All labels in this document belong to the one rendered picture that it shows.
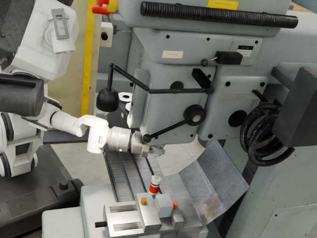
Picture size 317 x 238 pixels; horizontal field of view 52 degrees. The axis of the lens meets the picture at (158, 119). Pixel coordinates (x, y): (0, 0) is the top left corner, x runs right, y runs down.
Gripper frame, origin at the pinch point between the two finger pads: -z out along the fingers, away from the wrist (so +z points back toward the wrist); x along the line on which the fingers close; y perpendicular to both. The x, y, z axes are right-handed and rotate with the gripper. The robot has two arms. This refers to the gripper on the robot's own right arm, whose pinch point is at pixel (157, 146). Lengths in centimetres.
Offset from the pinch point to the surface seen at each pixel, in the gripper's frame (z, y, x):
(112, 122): 22, 21, 40
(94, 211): 20.0, 35.1, -6.8
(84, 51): 65, 40, 159
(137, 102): 10.4, -21.0, -6.1
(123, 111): 16.9, 8.5, 32.2
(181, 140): -7.0, -10.6, -8.0
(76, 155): 58, 124, 125
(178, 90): -0.3, -35.0, -18.8
